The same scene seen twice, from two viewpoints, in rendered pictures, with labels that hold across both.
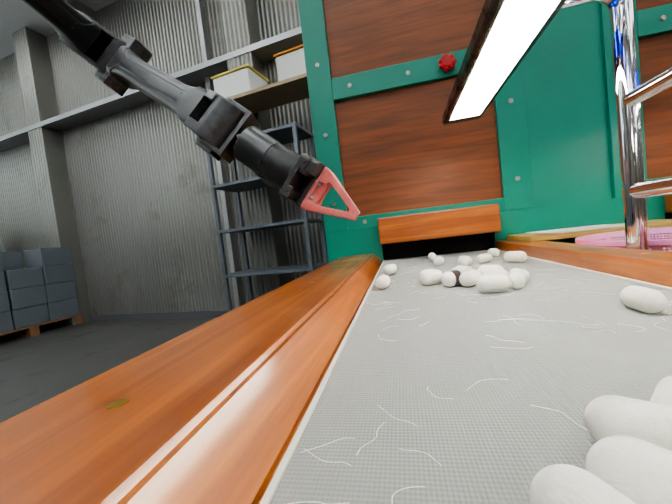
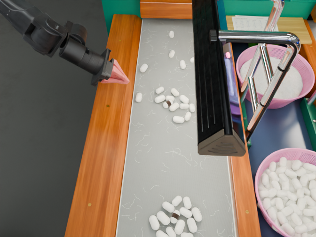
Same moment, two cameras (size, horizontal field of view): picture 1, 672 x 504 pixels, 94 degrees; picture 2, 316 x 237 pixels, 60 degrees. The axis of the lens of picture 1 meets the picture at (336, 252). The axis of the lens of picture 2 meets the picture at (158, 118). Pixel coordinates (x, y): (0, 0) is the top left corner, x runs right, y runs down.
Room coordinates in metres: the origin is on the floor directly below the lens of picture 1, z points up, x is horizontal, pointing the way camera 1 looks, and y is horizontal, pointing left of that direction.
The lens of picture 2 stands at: (-0.10, -0.04, 1.47)
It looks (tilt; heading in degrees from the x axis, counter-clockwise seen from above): 56 degrees down; 351
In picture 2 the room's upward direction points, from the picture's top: straight up
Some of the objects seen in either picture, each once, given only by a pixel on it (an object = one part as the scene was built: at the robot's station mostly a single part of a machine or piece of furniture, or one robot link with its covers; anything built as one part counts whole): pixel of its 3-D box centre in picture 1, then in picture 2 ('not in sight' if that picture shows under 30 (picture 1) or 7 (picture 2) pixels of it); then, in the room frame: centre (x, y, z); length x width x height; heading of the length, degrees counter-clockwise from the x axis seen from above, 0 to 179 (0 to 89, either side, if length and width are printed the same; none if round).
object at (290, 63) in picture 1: (305, 70); not in sight; (2.90, 0.08, 2.32); 0.44 x 0.37 x 0.24; 71
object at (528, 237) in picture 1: (595, 230); (264, 29); (0.72, -0.59, 0.77); 0.33 x 0.15 x 0.01; 78
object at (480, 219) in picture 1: (436, 224); (178, 6); (0.84, -0.27, 0.83); 0.30 x 0.06 x 0.07; 78
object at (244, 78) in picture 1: (242, 91); not in sight; (3.13, 0.72, 2.32); 0.43 x 0.36 x 0.24; 71
